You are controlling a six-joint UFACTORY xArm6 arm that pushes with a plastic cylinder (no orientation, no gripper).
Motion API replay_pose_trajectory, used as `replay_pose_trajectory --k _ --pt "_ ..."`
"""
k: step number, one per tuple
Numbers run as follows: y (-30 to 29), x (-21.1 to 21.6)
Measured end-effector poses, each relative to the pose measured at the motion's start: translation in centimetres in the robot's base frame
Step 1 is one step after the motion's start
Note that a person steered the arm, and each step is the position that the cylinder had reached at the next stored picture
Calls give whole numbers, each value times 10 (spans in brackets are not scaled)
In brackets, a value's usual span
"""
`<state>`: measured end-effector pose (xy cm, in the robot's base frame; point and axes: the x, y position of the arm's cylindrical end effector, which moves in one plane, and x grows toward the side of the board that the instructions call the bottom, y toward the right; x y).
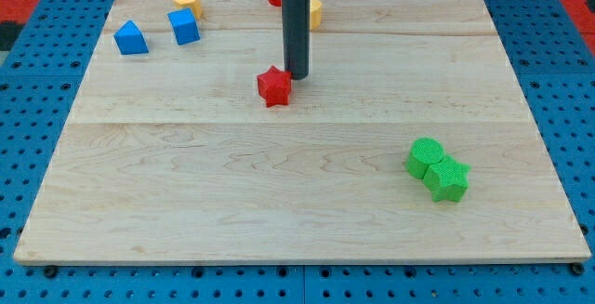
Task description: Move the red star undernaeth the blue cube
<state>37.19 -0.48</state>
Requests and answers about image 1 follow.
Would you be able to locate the blue triangular prism block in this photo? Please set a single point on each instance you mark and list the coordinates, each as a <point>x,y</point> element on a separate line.
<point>130,40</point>

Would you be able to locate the light wooden board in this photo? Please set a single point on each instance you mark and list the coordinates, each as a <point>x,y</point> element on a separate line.
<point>171,157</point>

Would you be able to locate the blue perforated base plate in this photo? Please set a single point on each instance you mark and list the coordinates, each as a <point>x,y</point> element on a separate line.
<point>548,52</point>

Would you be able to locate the green cylinder block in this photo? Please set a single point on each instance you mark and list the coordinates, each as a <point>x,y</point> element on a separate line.
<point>423,153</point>

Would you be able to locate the red star block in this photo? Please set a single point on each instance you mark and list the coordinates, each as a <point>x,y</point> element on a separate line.
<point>275,86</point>

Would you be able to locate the yellow hexagon block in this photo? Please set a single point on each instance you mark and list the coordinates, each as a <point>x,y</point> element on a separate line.
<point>194,5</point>

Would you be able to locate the yellow block behind pusher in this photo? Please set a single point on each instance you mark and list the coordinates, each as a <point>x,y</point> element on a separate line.
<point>316,11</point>

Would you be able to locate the blue cube block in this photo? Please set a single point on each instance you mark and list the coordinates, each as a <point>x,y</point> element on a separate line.
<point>184,26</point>

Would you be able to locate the green star block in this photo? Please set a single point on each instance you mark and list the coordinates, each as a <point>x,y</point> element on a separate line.
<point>447,180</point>

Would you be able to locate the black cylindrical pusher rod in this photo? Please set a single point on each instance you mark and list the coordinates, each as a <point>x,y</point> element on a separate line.
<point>296,37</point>

